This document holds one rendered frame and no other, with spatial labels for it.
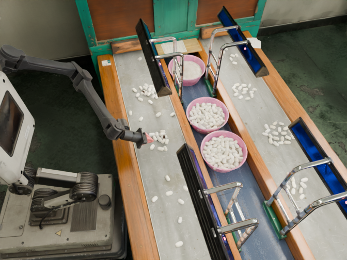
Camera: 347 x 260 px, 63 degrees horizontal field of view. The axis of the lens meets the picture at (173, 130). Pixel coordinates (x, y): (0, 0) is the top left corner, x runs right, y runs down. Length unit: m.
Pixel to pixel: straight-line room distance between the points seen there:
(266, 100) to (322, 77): 1.61
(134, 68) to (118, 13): 0.38
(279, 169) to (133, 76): 1.14
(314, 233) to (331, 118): 1.72
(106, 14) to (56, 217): 1.32
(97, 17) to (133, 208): 1.27
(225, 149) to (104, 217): 0.82
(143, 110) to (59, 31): 1.60
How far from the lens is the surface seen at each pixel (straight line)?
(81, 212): 1.84
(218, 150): 1.66
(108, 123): 1.43
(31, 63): 1.50
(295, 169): 1.26
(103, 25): 2.11
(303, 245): 1.54
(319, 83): 3.42
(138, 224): 1.44
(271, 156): 1.72
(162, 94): 1.47
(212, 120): 1.78
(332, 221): 1.67
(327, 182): 1.35
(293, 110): 1.94
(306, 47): 3.84
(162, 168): 1.58
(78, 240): 1.79
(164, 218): 1.47
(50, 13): 3.06
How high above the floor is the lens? 2.13
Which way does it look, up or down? 54 degrees down
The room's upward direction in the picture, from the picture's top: 1 degrees clockwise
